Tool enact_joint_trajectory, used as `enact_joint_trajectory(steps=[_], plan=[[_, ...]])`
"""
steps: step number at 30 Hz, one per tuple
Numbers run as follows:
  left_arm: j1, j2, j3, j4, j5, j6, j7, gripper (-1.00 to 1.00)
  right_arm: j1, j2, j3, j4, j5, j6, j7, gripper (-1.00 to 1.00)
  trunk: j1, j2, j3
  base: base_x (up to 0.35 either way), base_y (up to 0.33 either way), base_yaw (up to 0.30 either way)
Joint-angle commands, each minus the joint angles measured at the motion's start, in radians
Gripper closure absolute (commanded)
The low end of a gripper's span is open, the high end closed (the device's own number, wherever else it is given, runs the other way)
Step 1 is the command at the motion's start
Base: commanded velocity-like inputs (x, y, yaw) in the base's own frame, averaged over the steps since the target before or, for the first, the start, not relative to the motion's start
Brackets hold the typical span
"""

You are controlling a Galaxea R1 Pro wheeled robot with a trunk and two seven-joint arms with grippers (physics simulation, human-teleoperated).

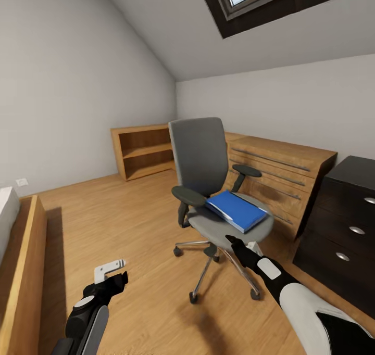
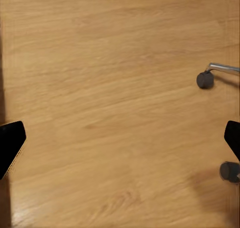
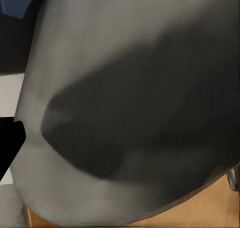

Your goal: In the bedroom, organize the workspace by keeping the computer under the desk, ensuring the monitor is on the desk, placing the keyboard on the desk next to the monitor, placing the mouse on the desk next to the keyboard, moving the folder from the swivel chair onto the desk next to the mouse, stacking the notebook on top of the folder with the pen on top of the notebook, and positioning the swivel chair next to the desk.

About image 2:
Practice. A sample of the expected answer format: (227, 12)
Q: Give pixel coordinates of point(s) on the swivel chair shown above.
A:
(228, 171)

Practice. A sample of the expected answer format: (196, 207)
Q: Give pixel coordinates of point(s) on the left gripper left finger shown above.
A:
(12, 137)

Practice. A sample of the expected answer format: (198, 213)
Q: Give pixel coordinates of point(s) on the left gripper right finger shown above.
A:
(232, 137)

